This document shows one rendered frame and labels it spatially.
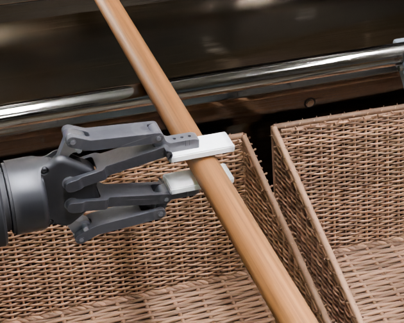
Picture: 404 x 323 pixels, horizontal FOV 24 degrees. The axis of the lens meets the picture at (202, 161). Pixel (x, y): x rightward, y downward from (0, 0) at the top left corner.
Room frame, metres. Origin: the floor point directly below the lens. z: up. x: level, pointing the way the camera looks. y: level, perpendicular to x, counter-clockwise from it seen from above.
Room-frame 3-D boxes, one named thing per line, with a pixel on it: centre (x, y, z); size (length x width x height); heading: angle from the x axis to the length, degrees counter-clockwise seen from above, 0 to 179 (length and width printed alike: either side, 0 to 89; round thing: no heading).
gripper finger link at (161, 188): (0.80, 0.03, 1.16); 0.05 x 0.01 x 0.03; 109
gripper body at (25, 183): (0.76, 0.15, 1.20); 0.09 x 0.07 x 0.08; 108
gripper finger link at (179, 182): (0.80, 0.00, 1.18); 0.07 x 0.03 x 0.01; 109
